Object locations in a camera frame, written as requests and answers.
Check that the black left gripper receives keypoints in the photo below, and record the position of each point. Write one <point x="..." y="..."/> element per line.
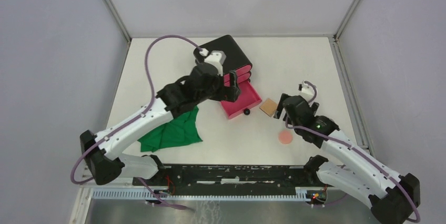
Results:
<point x="234" y="89"/>

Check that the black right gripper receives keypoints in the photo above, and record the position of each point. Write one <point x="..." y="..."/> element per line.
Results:
<point x="280" y="107"/>

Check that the pink bottom drawer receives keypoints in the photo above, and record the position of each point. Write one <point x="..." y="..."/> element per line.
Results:
<point x="248" y="99"/>

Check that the pink drawer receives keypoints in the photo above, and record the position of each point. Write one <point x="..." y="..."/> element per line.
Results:
<point x="248" y="99"/>
<point x="239" y="69"/>
<point x="241" y="78"/>

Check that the pink top drawer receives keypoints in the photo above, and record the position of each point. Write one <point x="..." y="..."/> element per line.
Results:
<point x="239" y="69"/>

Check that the black drawer organizer box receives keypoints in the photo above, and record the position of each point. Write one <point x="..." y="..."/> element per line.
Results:
<point x="229" y="46"/>

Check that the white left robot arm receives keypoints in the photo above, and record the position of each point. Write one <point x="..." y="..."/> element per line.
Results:
<point x="103" y="151"/>

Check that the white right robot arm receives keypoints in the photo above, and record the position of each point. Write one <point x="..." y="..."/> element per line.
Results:
<point x="390" y="196"/>

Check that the tan square makeup sponge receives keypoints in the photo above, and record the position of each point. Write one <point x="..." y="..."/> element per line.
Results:
<point x="269" y="107"/>

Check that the pink round makeup puff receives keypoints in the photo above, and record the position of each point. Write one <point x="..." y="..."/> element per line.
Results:
<point x="285" y="137"/>

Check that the green cloth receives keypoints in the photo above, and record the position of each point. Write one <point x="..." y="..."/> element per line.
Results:
<point x="181" y="131"/>

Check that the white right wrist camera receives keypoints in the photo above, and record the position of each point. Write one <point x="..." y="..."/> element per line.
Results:
<point x="307" y="89"/>

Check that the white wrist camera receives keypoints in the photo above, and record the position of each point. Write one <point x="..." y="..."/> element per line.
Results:
<point x="307" y="89"/>
<point x="215" y="58"/>

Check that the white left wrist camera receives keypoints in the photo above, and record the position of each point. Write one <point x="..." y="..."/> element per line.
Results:
<point x="215" y="58"/>

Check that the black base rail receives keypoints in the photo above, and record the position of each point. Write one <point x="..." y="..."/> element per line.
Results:
<point x="233" y="180"/>

